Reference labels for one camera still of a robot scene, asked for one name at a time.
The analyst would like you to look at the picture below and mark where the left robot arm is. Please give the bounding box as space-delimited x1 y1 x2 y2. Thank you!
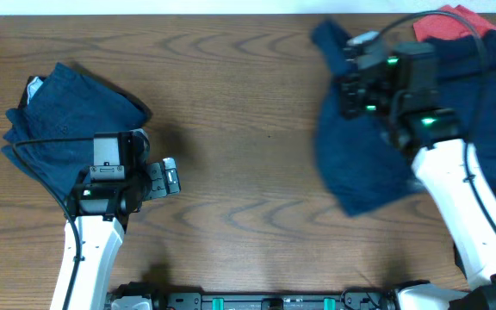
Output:
51 129 181 309

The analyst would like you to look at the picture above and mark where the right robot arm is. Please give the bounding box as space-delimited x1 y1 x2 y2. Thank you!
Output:
338 33 496 309

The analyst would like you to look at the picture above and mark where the red t-shirt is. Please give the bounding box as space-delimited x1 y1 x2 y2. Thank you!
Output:
412 4 496 64

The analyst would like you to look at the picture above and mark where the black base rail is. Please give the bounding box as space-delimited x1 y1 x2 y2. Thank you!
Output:
105 282 398 310

